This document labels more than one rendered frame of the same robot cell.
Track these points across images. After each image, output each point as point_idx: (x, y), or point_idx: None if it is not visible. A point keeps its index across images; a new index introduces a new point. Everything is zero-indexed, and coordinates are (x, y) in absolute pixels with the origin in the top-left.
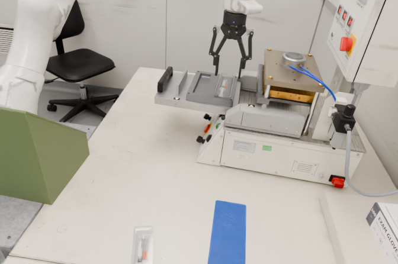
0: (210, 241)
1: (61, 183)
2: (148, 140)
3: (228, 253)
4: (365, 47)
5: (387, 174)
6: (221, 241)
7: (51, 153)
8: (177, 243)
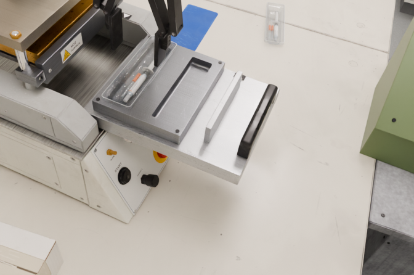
0: (209, 27)
1: (375, 95)
2: (269, 167)
3: (196, 16)
4: None
5: None
6: (199, 25)
7: (398, 52)
8: (241, 32)
